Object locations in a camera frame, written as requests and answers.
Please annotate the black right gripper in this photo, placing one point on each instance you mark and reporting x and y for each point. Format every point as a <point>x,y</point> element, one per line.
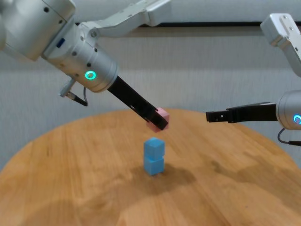
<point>254,113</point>

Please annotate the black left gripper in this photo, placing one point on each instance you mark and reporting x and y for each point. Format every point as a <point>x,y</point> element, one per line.
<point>129,96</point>

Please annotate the pink cube block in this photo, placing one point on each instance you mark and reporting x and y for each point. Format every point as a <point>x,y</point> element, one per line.
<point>162,114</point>

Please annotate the blue cube block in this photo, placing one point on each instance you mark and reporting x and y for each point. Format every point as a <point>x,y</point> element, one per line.
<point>154,167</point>
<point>154,148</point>

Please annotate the black wall rail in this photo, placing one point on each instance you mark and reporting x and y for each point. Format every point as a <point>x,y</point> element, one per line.
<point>211,24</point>

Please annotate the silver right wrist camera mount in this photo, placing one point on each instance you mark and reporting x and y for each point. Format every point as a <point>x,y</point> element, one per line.
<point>282,30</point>

